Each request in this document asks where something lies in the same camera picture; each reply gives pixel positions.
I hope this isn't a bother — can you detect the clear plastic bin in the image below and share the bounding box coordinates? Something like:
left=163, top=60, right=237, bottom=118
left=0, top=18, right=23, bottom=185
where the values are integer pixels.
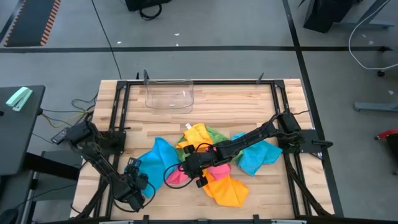
left=144, top=79, right=195, bottom=114

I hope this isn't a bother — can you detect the blue microfiber towel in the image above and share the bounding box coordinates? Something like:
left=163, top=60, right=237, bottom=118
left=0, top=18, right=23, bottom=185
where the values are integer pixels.
left=136, top=136, right=181, bottom=199
left=230, top=133, right=283, bottom=177

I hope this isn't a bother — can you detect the pink microfiber towel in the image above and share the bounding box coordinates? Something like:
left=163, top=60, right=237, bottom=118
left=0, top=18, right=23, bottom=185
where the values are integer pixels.
left=166, top=163, right=233, bottom=185

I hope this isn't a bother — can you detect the black equipment box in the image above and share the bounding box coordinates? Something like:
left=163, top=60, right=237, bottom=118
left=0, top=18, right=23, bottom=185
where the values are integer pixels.
left=125, top=0, right=172, bottom=12

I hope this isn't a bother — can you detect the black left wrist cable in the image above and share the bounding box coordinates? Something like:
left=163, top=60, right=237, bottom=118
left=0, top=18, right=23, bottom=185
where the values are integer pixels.
left=144, top=179, right=157, bottom=205

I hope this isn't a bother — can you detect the black orange-striped floor mat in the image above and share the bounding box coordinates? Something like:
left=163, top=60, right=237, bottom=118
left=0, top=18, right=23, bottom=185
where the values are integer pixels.
left=0, top=0, right=62, bottom=48

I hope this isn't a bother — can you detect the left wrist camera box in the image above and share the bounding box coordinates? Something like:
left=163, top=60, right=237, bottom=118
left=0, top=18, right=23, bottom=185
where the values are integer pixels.
left=125, top=157, right=143, bottom=175

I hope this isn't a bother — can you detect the coiled black cable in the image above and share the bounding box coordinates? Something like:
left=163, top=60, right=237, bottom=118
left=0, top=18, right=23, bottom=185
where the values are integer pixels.
left=139, top=2, right=163, bottom=21

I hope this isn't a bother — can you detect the green microfiber towel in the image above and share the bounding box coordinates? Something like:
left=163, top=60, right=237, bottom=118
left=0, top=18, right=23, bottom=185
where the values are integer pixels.
left=175, top=125, right=245, bottom=162

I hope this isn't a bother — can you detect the mint green stapler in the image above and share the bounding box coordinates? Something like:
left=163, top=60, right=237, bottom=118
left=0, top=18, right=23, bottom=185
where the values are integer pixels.
left=5, top=86, right=34, bottom=112

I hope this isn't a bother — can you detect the orange wire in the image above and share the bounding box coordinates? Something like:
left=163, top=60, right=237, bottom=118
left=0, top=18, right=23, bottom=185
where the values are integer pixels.
left=41, top=107, right=94, bottom=129

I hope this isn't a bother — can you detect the orange microfiber towel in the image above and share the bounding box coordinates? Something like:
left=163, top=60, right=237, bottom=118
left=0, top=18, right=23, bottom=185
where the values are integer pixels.
left=175, top=123, right=250, bottom=208

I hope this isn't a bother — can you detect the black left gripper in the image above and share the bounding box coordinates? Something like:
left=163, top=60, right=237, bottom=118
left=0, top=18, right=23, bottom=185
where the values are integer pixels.
left=113, top=172, right=150, bottom=213

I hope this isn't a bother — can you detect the black metal crossbar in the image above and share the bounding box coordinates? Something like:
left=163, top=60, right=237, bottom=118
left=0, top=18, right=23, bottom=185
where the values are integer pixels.
left=24, top=151, right=81, bottom=181

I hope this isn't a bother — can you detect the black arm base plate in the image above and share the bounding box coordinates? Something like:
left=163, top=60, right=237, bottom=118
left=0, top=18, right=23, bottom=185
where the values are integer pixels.
left=76, top=129, right=127, bottom=156
left=277, top=129, right=333, bottom=154

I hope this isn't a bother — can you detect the black side table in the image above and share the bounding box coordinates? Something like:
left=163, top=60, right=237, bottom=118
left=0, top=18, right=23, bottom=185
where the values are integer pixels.
left=0, top=85, right=47, bottom=177

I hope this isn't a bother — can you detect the black cabinet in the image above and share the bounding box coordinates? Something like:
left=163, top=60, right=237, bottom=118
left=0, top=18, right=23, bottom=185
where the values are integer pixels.
left=303, top=0, right=355, bottom=34

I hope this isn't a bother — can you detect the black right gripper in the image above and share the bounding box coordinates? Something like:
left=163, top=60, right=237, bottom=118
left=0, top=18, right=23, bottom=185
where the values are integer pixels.
left=182, top=143, right=223, bottom=189

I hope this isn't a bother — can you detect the grey desk leg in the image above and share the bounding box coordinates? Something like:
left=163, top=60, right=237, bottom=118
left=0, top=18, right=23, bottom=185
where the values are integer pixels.
left=340, top=0, right=397, bottom=30
left=354, top=101, right=398, bottom=113

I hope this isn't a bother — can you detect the black power adapter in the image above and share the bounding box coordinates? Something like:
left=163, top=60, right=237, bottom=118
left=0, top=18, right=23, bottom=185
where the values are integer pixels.
left=50, top=126, right=72, bottom=145

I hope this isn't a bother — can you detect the thin black floor cable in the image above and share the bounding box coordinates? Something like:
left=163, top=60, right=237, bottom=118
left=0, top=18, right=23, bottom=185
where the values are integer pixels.
left=91, top=0, right=123, bottom=80

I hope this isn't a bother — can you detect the red cart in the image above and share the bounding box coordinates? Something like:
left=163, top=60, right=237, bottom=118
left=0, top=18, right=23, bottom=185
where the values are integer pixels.
left=374, top=127, right=398, bottom=175

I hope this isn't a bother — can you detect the white floor cable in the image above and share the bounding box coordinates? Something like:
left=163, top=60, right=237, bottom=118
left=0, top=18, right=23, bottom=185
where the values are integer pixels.
left=348, top=0, right=398, bottom=71

